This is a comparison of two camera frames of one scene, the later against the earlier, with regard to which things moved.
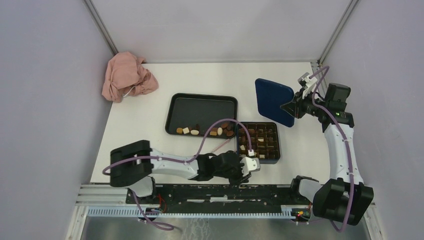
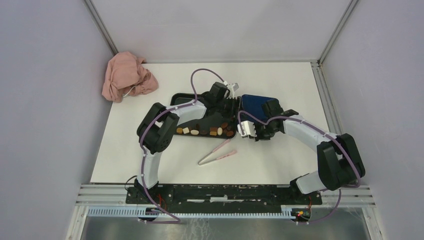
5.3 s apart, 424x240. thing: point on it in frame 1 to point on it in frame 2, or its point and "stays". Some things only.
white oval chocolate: x=219 y=131 stays
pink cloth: x=126 y=74 stays
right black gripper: x=295 y=109 to x=259 y=137
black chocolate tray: x=194 y=114 stays
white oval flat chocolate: x=194 y=132 stays
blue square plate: x=270 y=96 to x=253 y=105
